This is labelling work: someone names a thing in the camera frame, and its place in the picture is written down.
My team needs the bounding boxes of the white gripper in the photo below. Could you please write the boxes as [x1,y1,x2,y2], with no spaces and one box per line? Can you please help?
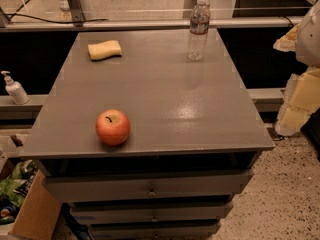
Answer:
[273,0,320,136]

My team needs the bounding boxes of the clear plastic water bottle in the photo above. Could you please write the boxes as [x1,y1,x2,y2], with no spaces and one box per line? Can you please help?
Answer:
[188,0,211,61]

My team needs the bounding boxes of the white pump dispenser bottle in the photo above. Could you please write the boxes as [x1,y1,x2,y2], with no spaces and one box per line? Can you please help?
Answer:
[1,70,29,105]

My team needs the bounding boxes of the grey drawer cabinet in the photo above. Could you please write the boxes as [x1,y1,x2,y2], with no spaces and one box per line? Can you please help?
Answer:
[21,30,273,240]

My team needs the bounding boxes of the red apple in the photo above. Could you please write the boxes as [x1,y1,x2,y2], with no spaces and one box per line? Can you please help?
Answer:
[96,110,130,146]

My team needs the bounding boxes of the yellow sponge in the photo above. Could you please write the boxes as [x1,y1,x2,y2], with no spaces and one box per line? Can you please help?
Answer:
[88,40,122,61]

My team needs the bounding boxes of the cardboard box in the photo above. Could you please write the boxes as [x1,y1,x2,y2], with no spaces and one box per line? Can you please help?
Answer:
[0,160,61,240]

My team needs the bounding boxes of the green snack bags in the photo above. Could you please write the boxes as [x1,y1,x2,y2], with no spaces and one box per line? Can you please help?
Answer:
[0,160,38,225]

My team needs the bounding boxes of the metal frame post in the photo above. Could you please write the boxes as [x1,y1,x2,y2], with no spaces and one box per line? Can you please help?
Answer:
[67,0,84,27]

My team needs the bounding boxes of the black cable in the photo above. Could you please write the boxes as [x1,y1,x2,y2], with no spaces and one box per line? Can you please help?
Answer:
[5,0,109,24]

